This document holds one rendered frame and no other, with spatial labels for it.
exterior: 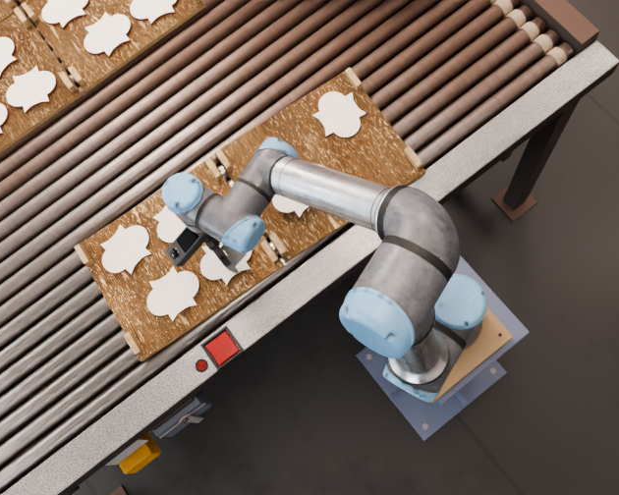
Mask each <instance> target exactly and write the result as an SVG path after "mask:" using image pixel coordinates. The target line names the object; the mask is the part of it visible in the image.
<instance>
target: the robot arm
mask: <svg viewBox="0 0 619 495"><path fill-rule="evenodd" d="M276 194H278V195H281V196H284V197H287V198H289V199H292V200H294V201H296V202H299V203H301V204H304V205H307V206H309V207H312V208H315V209H317V210H320V211H323V212H325V213H328V214H330V215H333V216H336V217H338V218H341V219H344V220H346V221H349V222H352V223H354V224H357V225H360V226H362V227H365V228H367V229H370V230H373V231H374V232H376V234H377V236H378V237H379V238H380V239H381V240H382V242H381V244H380V245H379V247H378V248H377V250H376V251H375V253H374V255H373V256H372V258H371V259H370V261H369V263H368V264H367V266H366V268H365V270H364V271H363V273H362V274H361V276H360V278H359V279H358V281H357V282H356V284H355V286H354V287H353V289H352V290H351V291H350V292H349V293H348V294H347V296H346V298H345V300H344V303H343V305H342V307H341V308H340V312H339V317H340V320H341V323H342V324H343V326H344V327H345V328H346V330H347V331H348V332H349V333H351V334H353V336H354V337H355V338H356V339H357V340H358V341H360V342H361V343H362V344H364V345H365V346H367V347H368V348H370V349H371V350H373V351H375V352H377V353H379V354H381V355H383V356H385V357H388V358H389V362H387V363H386V365H385V369H384V371H383V376H384V377H385V378H386V379H387V380H389V381H390V382H392V383H393V384H395V385H396V386H398V387H400V388H401V389H403V390H405V391H407V392H408V393H410V394H412V395H414V396H415V397H417V398H419V399H421V400H423V401H425V402H428V403H430V402H432V401H433V400H434V399H435V397H436V396H437V395H438V394H439V393H440V391H441V387H442V386H443V384H444V382H445V381H446V379H447V377H448V375H449V374H450V372H451V370H452V368H453V367H454V365H455V363H456V361H457V360H458V358H459V356H460V355H461V353H462V351H463V350H464V349H466V348H468V347H469V346H470V345H472V344H473V343H474V342H475V340H476V339H477V338H478V336H479V334H480V332H481V329H482V324H483V318H484V316H485V313H486V296H485V293H484V290H483V288H482V287H481V285H480V284H479V283H478V282H477V281H476V280H474V279H473V278H471V277H469V276H466V275H462V274H454V272H455V271H456V268H457V266H458V263H459V259H460V250H461V248H460V240H459V235H458V232H457V229H456V227H455V225H454V222H453V221H452V219H451V217H450V215H449V214H448V213H447V211H446V210H445V209H444V208H443V206H442V205H441V204H439V203H438V202H437V201H436V200H435V199H434V198H433V197H432V196H430V195H428V194H427V193H425V192H423V191H420V190H418V189H415V188H412V187H409V186H405V185H397V186H395V187H393V188H390V187H386V186H383V185H381V184H378V183H374V182H371V181H368V180H365V179H361V178H358V177H355V176H352V175H348V174H345V173H342V172H339V171H335V170H332V169H329V168H326V167H323V166H319V165H316V164H313V163H310V162H307V161H304V160H301V159H299V156H298V153H297V152H296V150H295V149H294V148H293V147H292V146H290V145H289V144H288V143H286V142H285V141H282V140H281V139H279V138H277V137H269V138H267V139H266V140H265V141H264V142H263V143H262V145H261V146H260V147H259V149H257V150H256V151H255V152H254V154H253V158H252V159H251V161H250V162H249V163H248V165H247V166H246V168H245V169H244V171H243V172H242V174H241V175H240V177H239V178H238V179H237V181H236V182H235V184H234V185H233V187H232V188H231V189H230V190H229V191H228V193H227V194H226V196H225V197H224V196H222V195H220V194H218V193H216V192H214V191H212V190H210V189H208V188H207V187H205V186H203V185H202V183H201V182H200V180H199V179H198V178H196V177H195V176H193V175H192V174H189V173H177V174H174V175H172V176H171V177H170V178H168V179H167V181H166V182H165V183H164V185H163V188H162V198H163V201H164V202H165V204H166V206H167V208H168V209H169V210H170V211H171V212H173V213H174V214H175V215H176V216H177V217H178V218H179V219H180V220H181V221H182V222H183V223H184V224H185V225H186V226H187V227H186V228H185V229H184V230H183V231H182V233H181V234H180V235H179V236H178V237H177V238H176V240H175V241H174V242H173V243H172V244H171V246H170V247H169V248H167V249H166V253H167V255H168V256H169V257H170V259H171V260H172V262H173V263H174V265H175V266H176V267H179V266H184V265H185V264H186V262H187V261H188V260H189V259H190V258H191V257H192V255H193V254H194V253H195V252H196V251H197V249H198V248H199V247H200V246H201V245H202V244H203V243H205V244H206V245H207V246H208V248H209V249H210V250H213V252H214V253H215V254H216V256H217V257H218V258H219V260H220V261H221V262H222V263H223V265H224V266H225V267H226V268H227V269H228V270H229V271H231V272H234V273H238V272H239V271H238V270H237V268H236V265H237V264H238V263H239V262H240V261H241V260H242V259H243V258H244V257H245V256H246V254H247V252H250V251H251V250H253V249H254V248H255V247H256V245H257V244H258V243H259V241H260V239H261V236H262V235H263V233H264V229H265V223H264V221H263V220H262V219H261V218H260V216H261V214H262V213H263V211H264V210H265V208H266V207H267V205H268V204H269V202H270V201H271V199H272V198H273V197H274V196H275V195H276ZM219 243H222V244H223V246H222V247H220V244H219ZM223 250H225V252H226V253H227V254H228V255H226V253H225V252H224V251H223Z"/></svg>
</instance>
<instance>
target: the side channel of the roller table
mask: <svg viewBox="0 0 619 495"><path fill-rule="evenodd" d="M519 1H520V5H519V6H518V7H517V8H516V9H518V8H520V7H521V6H522V5H527V6H528V7H529V8H530V9H531V10H532V12H533V17H532V18H531V19H530V21H532V20H533V19H534V18H541V19H542V20H543V21H544V23H545V25H546V30H545V31H544V32H543V34H545V33H546V32H547V31H549V30H550V29H551V30H554V31H555V32H556V33H557V34H558V36H559V39H560V41H559V43H558V44H557V45H556V46H557V47H558V46H559V45H560V44H562V43H563V42H565V43H568V44H569V45H570V46H571V47H572V49H573V51H574V54H573V56H572V57H571V58H570V59H572V58H573V57H574V56H576V55H577V54H578V53H580V52H581V51H582V50H584V49H585V48H586V47H587V46H589V45H590V44H591V43H593V42H594V41H595V40H596V38H597V36H598V34H599V29H598V28H596V27H595V26H594V25H593V24H592V23H591V22H590V21H589V20H588V19H586V18H585V17H584V16H583V15H582V14H581V13H580V12H579V11H578V10H576V9H575V8H574V7H573V6H572V5H571V4H570V3H569V2H568V1H567V0H519Z"/></svg>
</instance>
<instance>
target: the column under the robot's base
mask: <svg viewBox="0 0 619 495"><path fill-rule="evenodd" d="M456 272H457V274H462V275H466V276H469V277H471V278H473V279H474V280H476V281H477V282H478V283H479V284H480V285H481V287H482V288H483V290H484V293H485V296H486V306H487V307H488V308H489V310H490V311H491V312H492V313H493V314H494V315H495V316H496V317H497V319H498V320H499V321H500V322H501V323H502V324H503V325H504V326H505V327H506V329H507V330H508V331H509V332H510V333H511V334H512V335H513V338H512V339H511V340H509V341H508V342H507V343H506V344H504V345H503V346H502V347H501V348H500V349H498V350H497V351H496V352H495V353H493V354H492V355H491V356H490V357H488V358H487V359H486V360H485V361H483V362H482V363H481V364H480V365H479V366H477V367H476V368H475V369H474V370H472V371H471V372H470V373H469V374H468V375H466V376H465V377H464V378H463V379H461V380H460V381H459V382H458V383H457V384H455V385H454V386H453V387H452V388H450V389H449V390H448V391H447V392H446V393H444V394H443V395H442V396H441V397H439V398H438V399H437V400H436V401H435V402H433V403H432V402H430V403H428V402H425V401H423V400H421V399H419V398H417V397H415V396H414V395H412V394H410V393H408V392H407V391H405V390H403V389H401V388H400V387H398V386H396V385H395V384H393V383H392V382H390V381H389V380H387V379H386V378H385V377H384V376H383V371H384V369H385V365H386V363H387V362H389V357H385V356H383V355H381V354H379V353H377V352H375V351H373V350H371V349H370V348H368V347H366V348H364V349H363V350H362V351H361V352H359V353H358V354H357V355H356V357H357V358H358V359H359V360H360V362H361V363H362V364H363V365H364V367H365V368H366V369H367V371H368V372H369V373H370V374H371V376H372V377H373V378H374V380H375V381H376V382H377V383H378V385H379V386H380V387H381V388H382V390H383V391H384V392H385V393H386V395H387V396H388V397H389V398H390V400H391V401H392V402H393V403H394V405H395V406H396V407H397V408H398V410H399V411H400V412H401V413H402V415H403V416H404V417H405V418H406V420H407V421H408V422H409V423H410V424H411V425H412V427H413V428H414V429H415V430H416V431H417V433H418V434H419V436H420V437H421V439H422V440H423V441H424V440H426V439H427V438H428V437H429V436H430V435H432V434H433V433H434V432H435V431H437V430H438V429H439V428H440V427H441V426H443V425H444V424H445V423H446V422H447V421H449V420H450V419H451V418H452V417H454V416H455V415H456V414H457V413H459V412H460V411H461V410H462V409H464V408H465V407H466V406H467V405H468V404H470V403H471V402H472V401H473V400H474V399H476V398H477V397H478V396H479V395H481V394H482V393H483V392H484V391H485V390H487V389H488V388H489V387H490V386H491V385H493V384H494V383H495V382H496V381H498V380H499V379H500V378H501V377H502V376H504V375H505V374H506V373H507V372H506V371H505V369H504V368H503V367H502V366H501V365H500V364H499V362H498V361H497V359H498V358H500V357H501V356H502V355H503V354H505V353H506V352H507V351H508V350H510V349H511V348H512V347H513V346H514V345H516V344H517V343H518V342H519V341H521V340H522V339H523V338H524V337H525V336H527V335H528V334H529V333H530V332H529V330H528V329H527V328H526V327H525V326H524V325H523V324H522V323H521V322H520V321H519V319H518V318H517V317H516V316H515V315H514V314H513V313H512V312H511V311H510V309H509V308H508V307H507V306H506V305H505V304H504V303H503V302H502V301H501V299H500V298H498V297H497V296H496V295H495V294H494V293H493V292H492V291H491V289H490V288H489V287H488V286H487V285H486V284H485V283H484V282H483V281H482V279H481V278H480V277H479V275H478V274H477V273H476V272H475V271H474V269H473V268H472V267H471V266H470V265H469V264H468V263H467V262H466V261H465V260H464V258H463V257H462V256H461V255H460V259H459V263H458V266H457V268H456Z"/></svg>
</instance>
